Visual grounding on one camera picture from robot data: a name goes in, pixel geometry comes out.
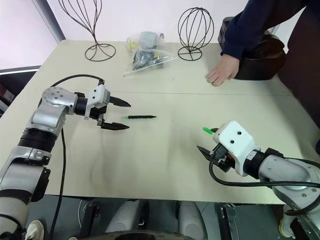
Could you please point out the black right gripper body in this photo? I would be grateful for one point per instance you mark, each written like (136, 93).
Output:
(221, 158)

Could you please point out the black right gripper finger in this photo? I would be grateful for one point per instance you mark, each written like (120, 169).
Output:
(206, 153)
(214, 130)

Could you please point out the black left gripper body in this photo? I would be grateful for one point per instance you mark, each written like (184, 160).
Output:
(95, 113)

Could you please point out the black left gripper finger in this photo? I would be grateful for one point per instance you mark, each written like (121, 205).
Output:
(115, 126)
(119, 101)

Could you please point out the green marker cap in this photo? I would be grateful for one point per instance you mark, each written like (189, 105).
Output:
(207, 130)

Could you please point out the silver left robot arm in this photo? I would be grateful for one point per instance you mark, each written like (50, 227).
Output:
(47, 117)

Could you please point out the navy sleeved person's forearm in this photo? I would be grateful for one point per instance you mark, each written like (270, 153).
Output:
(250, 27)

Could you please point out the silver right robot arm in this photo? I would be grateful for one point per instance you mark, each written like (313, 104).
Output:
(282, 168)

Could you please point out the black pen with green tip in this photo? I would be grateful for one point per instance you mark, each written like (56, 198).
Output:
(141, 116)

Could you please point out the person's bare hand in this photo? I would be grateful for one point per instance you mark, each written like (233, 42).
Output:
(225, 71)

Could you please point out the clear plastic bag of parts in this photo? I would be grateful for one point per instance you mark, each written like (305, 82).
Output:
(147, 53)

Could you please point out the white rounded robot leg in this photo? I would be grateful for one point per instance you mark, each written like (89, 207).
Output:
(191, 218)
(125, 216)

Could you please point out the dark brown rounded container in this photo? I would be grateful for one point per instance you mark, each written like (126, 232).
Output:
(262, 61)

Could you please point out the white shoe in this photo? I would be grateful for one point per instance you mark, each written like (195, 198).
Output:
(286, 226)
(34, 229)

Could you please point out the black box device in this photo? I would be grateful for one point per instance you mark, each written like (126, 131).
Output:
(222, 31)

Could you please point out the dark rounded robot waist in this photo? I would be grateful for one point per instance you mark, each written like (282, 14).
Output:
(142, 235)

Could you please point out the person's dark clothed body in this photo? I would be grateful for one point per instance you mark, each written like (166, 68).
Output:
(305, 62)

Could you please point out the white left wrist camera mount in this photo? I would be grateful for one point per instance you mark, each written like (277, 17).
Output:
(98, 96)

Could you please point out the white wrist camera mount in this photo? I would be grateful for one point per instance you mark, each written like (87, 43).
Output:
(235, 143)
(98, 96)

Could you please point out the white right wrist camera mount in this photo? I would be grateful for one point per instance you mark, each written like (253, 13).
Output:
(235, 143)

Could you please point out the black table frame bracket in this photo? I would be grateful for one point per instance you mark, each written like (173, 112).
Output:
(228, 221)
(88, 220)

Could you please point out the dark window frame post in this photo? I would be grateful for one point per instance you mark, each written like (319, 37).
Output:
(48, 20)

